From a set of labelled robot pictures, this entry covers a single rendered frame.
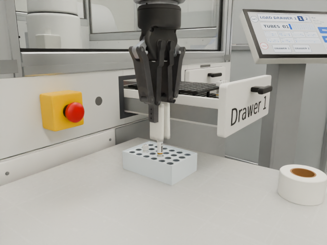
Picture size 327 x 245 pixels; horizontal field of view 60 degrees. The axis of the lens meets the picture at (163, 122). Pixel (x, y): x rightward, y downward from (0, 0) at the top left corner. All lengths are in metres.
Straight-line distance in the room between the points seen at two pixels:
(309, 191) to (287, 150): 1.25
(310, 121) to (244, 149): 0.61
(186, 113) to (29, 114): 0.32
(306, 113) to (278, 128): 0.75
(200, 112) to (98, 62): 0.27
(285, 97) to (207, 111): 1.06
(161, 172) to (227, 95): 0.20
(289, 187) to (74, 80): 0.47
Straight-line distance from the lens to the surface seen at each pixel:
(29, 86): 0.60
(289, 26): 1.64
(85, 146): 0.70
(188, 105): 0.64
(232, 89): 0.60
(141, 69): 0.48
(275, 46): 1.49
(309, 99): 2.37
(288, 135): 1.71
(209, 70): 1.11
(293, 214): 0.47
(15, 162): 0.61
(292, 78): 1.65
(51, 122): 0.59
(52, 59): 0.62
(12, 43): 0.59
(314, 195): 0.50
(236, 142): 2.66
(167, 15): 0.49
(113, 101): 0.73
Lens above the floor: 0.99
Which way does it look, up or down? 14 degrees down
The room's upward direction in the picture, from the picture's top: straight up
